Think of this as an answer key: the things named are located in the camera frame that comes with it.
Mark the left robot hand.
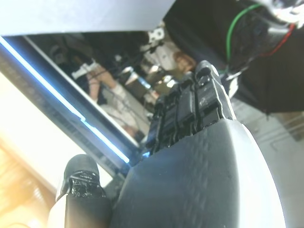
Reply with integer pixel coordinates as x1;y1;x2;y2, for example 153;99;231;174
47;59;288;228

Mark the person with reddish hair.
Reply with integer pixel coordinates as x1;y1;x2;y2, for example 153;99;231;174
172;51;198;74

